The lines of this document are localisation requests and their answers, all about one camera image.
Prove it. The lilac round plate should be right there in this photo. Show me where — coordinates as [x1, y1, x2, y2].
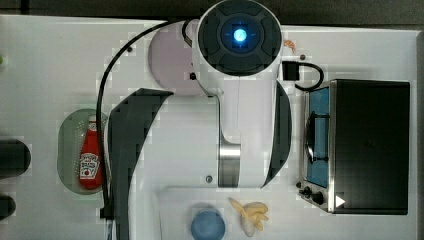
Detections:
[148, 21, 203, 96]

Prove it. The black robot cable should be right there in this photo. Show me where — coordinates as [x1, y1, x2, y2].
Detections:
[95, 20, 188, 220]

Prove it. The red felt ketchup bottle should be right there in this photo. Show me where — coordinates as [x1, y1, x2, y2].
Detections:
[79, 115, 102, 190]

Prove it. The silver toaster oven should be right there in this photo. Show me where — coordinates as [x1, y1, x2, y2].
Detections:
[297, 79, 410, 215]

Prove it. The blue round cup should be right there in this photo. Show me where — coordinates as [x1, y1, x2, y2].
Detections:
[190, 208, 226, 240]

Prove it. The yellow toy banana bunch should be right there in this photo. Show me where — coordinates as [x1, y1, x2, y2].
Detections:
[229, 198, 269, 237]

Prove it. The dark round object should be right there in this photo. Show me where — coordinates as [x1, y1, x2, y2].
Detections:
[0, 195, 16, 221]

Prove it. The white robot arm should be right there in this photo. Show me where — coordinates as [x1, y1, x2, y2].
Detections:
[107, 0, 292, 240]

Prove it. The black cable with plug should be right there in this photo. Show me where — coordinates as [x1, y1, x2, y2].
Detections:
[282, 60, 325, 92]

